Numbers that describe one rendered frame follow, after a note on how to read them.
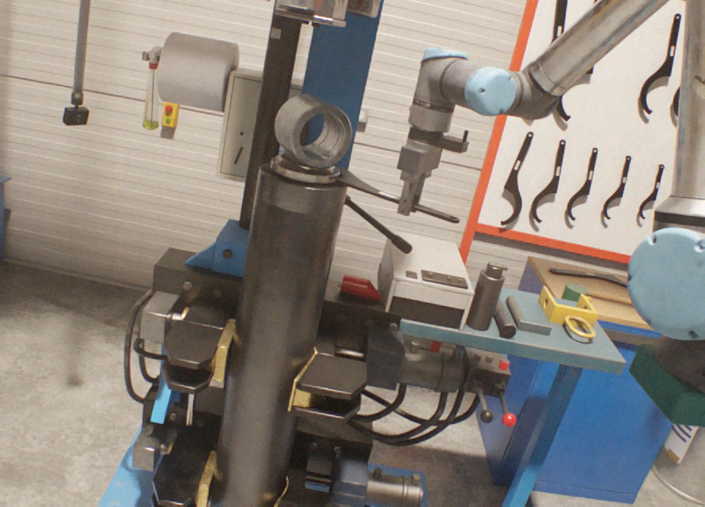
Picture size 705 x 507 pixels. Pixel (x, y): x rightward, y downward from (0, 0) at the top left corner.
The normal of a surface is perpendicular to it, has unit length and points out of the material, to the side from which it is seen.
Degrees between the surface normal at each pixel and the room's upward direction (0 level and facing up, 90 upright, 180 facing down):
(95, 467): 0
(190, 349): 0
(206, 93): 116
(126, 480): 0
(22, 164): 90
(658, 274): 95
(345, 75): 90
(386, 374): 90
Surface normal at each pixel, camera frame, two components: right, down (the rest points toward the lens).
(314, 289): 0.70, 0.38
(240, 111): -0.03, 0.35
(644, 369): -0.98, -0.17
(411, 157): -0.48, 0.22
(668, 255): -0.84, 0.11
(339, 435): 0.20, -0.92
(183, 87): -0.09, 0.62
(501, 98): 0.44, 0.40
